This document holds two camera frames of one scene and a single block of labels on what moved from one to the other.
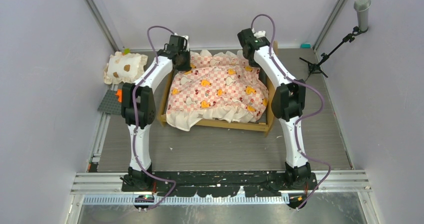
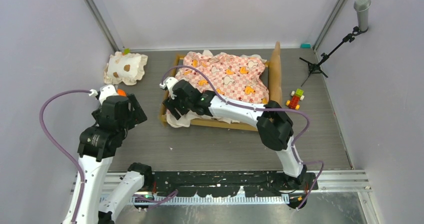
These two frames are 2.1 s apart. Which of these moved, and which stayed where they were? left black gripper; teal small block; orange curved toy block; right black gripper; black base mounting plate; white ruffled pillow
Moved: left black gripper; right black gripper
Stayed: teal small block; orange curved toy block; white ruffled pillow; black base mounting plate
